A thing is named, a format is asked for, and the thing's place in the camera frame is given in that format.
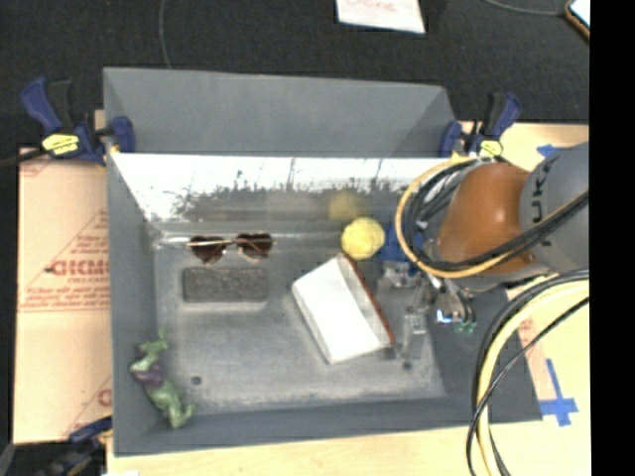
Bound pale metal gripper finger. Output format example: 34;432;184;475
379;260;424;295
402;305;429;362

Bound blue rounded thing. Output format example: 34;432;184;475
380;225;424;268

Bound yellow ball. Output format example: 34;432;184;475
339;216;387;262

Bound white box with red-brown edge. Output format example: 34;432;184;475
291;253;397;365

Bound heart-shaped brown sunglasses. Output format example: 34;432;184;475
186;232;275;265

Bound grey metal bin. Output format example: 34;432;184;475
101;66;543;456

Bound green and purple toy animal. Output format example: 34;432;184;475
128;328;196;430

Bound brown cardboard board, red print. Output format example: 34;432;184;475
12;147;115;445

